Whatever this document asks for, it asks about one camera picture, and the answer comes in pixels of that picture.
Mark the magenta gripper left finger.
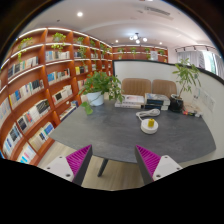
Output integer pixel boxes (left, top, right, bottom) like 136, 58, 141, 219
44, 145, 92, 186

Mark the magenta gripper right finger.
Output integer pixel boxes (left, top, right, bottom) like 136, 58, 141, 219
135, 145, 182, 185

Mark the yellow charger plug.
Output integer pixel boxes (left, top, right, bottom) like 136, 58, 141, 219
148, 119, 155, 128

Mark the white round power socket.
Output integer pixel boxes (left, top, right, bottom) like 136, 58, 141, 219
141, 119, 158, 134

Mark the grey round table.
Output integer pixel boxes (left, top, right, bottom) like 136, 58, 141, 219
48, 98, 217, 178

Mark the dark book stack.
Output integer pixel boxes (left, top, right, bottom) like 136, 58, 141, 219
145, 93, 170, 110

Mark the right tan chair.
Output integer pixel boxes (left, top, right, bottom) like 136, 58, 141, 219
152, 79, 177, 97

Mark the tan chair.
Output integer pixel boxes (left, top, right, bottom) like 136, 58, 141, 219
121, 78, 151, 96
152, 79, 177, 97

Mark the left tan chair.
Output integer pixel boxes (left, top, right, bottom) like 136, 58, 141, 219
121, 78, 151, 96

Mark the green plant in white pot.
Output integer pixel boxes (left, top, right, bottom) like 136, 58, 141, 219
79, 72, 124, 115

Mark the orange wooden bookshelf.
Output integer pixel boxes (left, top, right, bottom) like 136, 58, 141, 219
0, 27, 113, 165

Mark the tall plant in black pot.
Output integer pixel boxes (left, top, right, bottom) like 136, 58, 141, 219
169, 58, 201, 113

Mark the ceiling spot light cluster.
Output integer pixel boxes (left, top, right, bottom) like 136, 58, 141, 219
129, 33, 148, 44

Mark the white coiled power cable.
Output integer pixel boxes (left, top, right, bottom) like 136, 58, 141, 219
135, 108, 162, 122

